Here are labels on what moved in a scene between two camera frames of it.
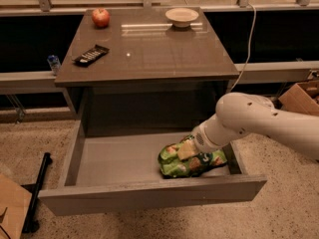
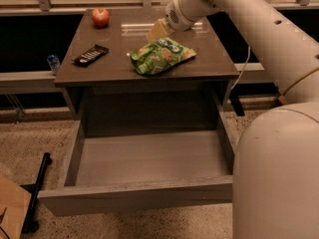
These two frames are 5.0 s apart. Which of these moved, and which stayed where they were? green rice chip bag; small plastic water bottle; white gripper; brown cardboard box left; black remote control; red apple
Moved: green rice chip bag; white gripper
Stayed: small plastic water bottle; red apple; brown cardboard box left; black remote control
